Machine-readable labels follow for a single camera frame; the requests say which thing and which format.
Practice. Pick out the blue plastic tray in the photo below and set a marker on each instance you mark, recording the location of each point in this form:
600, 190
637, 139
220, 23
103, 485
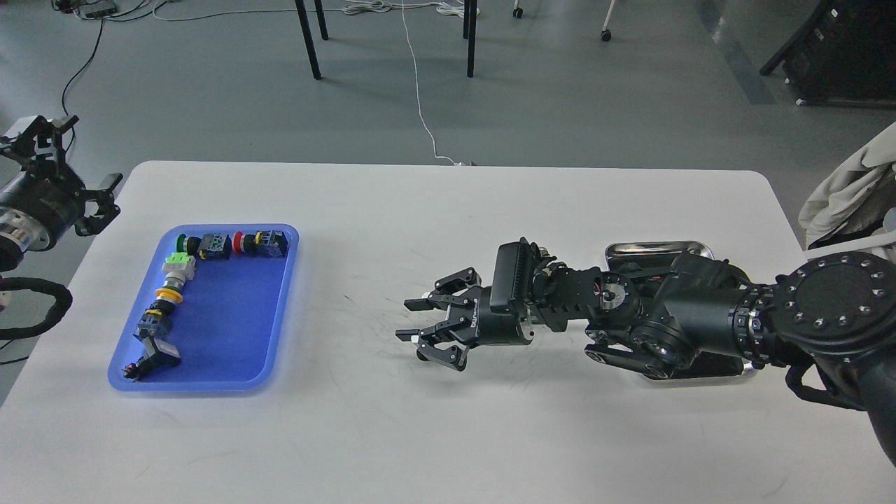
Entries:
227, 327

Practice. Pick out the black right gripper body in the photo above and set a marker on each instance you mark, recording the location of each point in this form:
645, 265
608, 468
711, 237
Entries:
481, 326

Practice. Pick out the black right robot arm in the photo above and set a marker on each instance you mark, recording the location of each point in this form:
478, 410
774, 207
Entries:
830, 322

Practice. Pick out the black cabinet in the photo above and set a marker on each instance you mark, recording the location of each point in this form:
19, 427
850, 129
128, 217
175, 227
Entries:
843, 55

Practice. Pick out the black table leg right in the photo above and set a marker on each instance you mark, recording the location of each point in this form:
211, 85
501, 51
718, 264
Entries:
469, 32

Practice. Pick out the black table leg left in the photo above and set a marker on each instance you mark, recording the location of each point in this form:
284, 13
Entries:
306, 31

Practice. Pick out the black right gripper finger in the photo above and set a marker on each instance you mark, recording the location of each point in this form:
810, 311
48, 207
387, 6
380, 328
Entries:
461, 289
446, 343

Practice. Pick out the beige cloth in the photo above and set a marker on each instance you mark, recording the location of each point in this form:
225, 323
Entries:
852, 201

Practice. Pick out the light green button switch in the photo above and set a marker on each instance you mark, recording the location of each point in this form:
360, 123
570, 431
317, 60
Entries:
179, 268

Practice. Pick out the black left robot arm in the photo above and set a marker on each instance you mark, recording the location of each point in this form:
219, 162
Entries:
48, 198

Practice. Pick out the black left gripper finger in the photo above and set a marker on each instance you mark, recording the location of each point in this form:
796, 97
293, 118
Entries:
36, 140
106, 208

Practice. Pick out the black table leg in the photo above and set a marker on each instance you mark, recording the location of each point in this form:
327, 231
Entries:
469, 32
306, 31

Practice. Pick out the yellow ring button switch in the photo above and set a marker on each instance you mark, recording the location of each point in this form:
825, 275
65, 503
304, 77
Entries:
155, 321

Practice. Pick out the shiny metal tray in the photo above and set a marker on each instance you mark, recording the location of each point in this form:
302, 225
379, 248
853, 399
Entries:
708, 368

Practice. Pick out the green push button switch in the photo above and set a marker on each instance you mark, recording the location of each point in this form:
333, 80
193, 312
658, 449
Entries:
211, 246

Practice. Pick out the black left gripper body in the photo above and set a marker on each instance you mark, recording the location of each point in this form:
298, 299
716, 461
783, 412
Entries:
37, 209

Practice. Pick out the red push button switch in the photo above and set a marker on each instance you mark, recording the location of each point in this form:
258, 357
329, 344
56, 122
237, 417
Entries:
263, 244

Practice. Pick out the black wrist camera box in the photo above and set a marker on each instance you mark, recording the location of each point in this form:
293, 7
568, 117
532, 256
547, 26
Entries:
513, 271

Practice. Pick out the black switch with white face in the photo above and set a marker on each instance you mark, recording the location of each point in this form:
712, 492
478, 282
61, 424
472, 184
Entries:
157, 353

